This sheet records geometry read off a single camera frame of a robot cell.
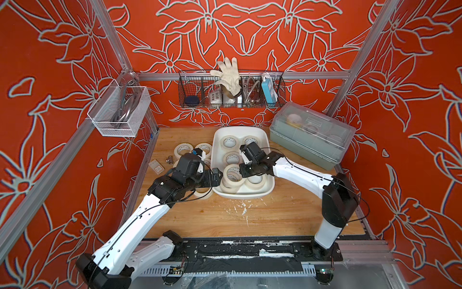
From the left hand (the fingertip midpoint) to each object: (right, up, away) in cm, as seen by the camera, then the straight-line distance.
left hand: (214, 173), depth 72 cm
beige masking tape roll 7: (+21, -8, +20) cm, 30 cm away
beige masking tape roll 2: (-8, +10, +35) cm, 37 cm away
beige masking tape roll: (-23, +10, +35) cm, 43 cm away
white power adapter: (-1, +37, +21) cm, 42 cm away
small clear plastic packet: (-36, -1, +28) cm, 46 cm away
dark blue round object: (-14, +35, +22) cm, 44 cm away
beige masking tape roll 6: (+7, -5, +9) cm, 13 cm away
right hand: (+10, -1, +13) cm, 16 cm away
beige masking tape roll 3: (+6, +13, +38) cm, 41 cm away
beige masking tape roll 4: (+18, +15, +38) cm, 45 cm away
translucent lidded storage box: (+44, +19, +22) cm, 53 cm away
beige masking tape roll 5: (+6, +6, +31) cm, 32 cm away
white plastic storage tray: (+13, +19, +35) cm, 42 cm away
